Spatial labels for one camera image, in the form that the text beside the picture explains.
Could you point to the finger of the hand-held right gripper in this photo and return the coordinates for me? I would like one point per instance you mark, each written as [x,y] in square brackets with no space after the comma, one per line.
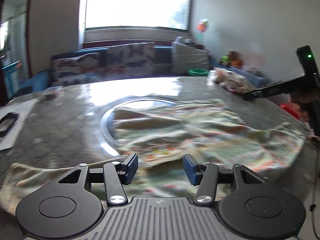
[265,91]

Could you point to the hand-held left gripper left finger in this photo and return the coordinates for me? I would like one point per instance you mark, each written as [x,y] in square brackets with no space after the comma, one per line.
[130,170]

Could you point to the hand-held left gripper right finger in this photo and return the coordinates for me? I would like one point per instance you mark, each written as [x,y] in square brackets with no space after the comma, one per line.
[190,170]

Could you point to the light patterned garment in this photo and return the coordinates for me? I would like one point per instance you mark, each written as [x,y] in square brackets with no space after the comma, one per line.
[190,132]

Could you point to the person's right hand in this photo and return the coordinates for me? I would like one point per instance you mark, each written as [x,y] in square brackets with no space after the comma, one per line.
[301,98]

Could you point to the red plastic object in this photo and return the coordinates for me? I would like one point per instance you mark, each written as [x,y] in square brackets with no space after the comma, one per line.
[290,110]

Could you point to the crumpled plastic bag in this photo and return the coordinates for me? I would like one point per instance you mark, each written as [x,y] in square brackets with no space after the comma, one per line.
[232,80]

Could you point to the stuffed toys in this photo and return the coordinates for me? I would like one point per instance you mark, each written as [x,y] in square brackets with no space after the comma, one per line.
[231,58]

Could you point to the round black induction cooktop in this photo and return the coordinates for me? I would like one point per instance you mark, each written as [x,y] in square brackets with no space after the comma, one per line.
[107,127]

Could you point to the green plastic basin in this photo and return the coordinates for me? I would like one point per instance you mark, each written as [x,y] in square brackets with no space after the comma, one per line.
[198,72]

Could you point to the grey pillow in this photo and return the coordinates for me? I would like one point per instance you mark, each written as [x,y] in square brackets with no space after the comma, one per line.
[188,60]

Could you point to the colourful pinwheel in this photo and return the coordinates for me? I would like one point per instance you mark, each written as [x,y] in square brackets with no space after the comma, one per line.
[203,26]

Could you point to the blue sofa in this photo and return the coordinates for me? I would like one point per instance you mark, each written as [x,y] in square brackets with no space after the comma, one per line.
[162,55]

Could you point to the clear plastic box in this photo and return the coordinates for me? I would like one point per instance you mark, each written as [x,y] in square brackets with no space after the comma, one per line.
[52,93]

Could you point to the butterfly print cushion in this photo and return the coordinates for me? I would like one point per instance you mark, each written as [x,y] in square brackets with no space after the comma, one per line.
[76,68]
[130,60]

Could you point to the white paper sheet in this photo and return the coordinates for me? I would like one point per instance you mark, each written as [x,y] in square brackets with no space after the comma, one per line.
[15,130]

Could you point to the turquoise cabinet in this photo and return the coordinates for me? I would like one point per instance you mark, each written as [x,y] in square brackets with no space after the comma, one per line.
[8,77]

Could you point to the window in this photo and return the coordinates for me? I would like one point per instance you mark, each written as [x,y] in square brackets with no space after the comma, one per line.
[137,5]

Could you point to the black rectangular frame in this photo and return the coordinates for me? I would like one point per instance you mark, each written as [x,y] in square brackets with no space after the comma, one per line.
[6,122]

